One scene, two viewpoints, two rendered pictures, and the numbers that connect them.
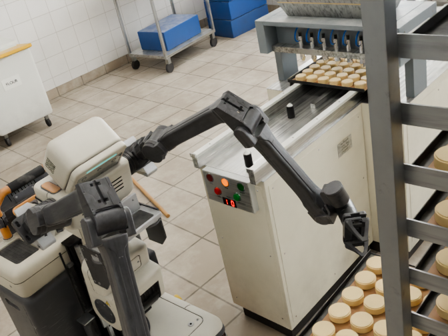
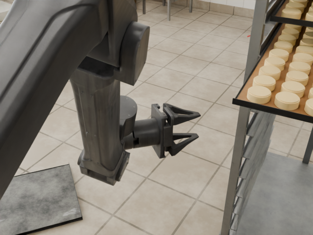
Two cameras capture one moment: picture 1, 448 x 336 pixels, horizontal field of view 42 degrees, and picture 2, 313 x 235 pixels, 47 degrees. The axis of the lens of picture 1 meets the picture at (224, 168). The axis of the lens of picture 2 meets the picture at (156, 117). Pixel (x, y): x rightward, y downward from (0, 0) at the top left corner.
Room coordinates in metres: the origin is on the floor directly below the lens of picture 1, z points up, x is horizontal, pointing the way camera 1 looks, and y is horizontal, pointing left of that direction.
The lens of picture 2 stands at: (1.54, 0.26, 1.37)
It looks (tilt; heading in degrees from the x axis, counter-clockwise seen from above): 34 degrees down; 251
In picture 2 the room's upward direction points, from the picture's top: straight up
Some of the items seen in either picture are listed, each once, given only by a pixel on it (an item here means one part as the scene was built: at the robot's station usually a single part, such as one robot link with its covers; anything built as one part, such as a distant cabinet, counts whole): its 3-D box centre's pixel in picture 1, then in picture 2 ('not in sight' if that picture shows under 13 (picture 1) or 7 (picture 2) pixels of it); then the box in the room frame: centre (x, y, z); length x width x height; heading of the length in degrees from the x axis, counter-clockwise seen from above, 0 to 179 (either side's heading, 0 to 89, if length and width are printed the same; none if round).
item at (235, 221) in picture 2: not in sight; (254, 175); (0.73, -0.73, 0.24); 0.64 x 0.03 x 0.03; 44
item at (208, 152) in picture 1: (333, 64); not in sight; (2.69, -0.64, 0.87); 2.01 x 0.03 x 0.07; 132
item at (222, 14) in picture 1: (235, 2); not in sight; (6.64, -0.54, 0.30); 0.60 x 0.40 x 0.20; 129
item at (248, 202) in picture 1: (230, 189); not in sight; (1.92, 0.00, 0.77); 0.24 x 0.04 x 0.14; 42
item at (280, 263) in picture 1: (295, 208); not in sight; (2.16, -0.27, 0.45); 0.70 x 0.34 x 0.90; 132
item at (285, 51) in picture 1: (344, 48); not in sight; (2.50, -0.65, 1.01); 0.72 x 0.33 x 0.34; 42
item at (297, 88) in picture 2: (386, 288); (292, 89); (1.02, -0.31, 0.96); 0.05 x 0.05 x 0.02
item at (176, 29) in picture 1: (169, 31); not in sight; (6.09, 0.24, 0.29); 0.56 x 0.38 x 0.20; 137
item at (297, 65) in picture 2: not in sight; (299, 68); (0.94, -0.39, 0.96); 0.05 x 0.05 x 0.02
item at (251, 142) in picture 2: not in sight; (267, 107); (0.73, -0.73, 0.60); 0.64 x 0.03 x 0.03; 44
